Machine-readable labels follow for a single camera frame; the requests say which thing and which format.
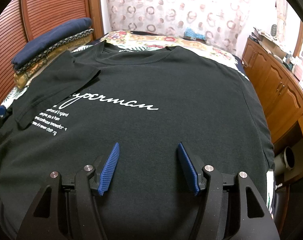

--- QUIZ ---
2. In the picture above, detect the black printed t-shirt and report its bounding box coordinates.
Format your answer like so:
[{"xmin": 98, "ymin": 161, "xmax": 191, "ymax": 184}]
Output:
[{"xmin": 0, "ymin": 42, "xmax": 274, "ymax": 239}]

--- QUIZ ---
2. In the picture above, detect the mustard yellow folded garment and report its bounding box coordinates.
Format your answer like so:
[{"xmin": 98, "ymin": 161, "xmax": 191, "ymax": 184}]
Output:
[{"xmin": 14, "ymin": 32, "xmax": 92, "ymax": 89}]

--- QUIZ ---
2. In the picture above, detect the dark patterned folded garment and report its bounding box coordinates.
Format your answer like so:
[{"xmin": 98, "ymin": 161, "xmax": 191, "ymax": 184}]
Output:
[{"xmin": 11, "ymin": 28, "xmax": 93, "ymax": 74}]

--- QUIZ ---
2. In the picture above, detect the navy blue folded garment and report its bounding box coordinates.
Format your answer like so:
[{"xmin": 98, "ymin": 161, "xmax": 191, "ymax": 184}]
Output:
[{"xmin": 11, "ymin": 17, "xmax": 92, "ymax": 72}]

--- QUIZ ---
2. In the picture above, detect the wooden slatted wardrobe door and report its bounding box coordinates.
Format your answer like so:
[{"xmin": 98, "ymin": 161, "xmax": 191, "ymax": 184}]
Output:
[{"xmin": 0, "ymin": 0, "xmax": 103, "ymax": 104}]

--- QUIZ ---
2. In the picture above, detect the wooden sideboard cabinet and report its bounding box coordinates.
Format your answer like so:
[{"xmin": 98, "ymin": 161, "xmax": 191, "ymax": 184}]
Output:
[{"xmin": 242, "ymin": 38, "xmax": 303, "ymax": 181}]

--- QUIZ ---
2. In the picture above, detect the clutter pile on cabinet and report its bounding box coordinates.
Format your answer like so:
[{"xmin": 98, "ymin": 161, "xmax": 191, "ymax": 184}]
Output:
[{"xmin": 250, "ymin": 28, "xmax": 303, "ymax": 89}]

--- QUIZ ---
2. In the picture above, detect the blue cloth item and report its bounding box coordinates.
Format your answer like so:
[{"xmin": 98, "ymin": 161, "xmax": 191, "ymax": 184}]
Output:
[{"xmin": 184, "ymin": 28, "xmax": 206, "ymax": 42}]

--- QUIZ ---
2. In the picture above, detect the small grey fan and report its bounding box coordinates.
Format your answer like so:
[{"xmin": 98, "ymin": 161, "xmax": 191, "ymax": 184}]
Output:
[{"xmin": 270, "ymin": 24, "xmax": 277, "ymax": 37}]

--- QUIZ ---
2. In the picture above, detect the circle patterned curtain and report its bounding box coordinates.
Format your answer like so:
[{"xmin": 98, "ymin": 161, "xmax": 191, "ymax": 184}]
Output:
[{"xmin": 106, "ymin": 0, "xmax": 276, "ymax": 55}]

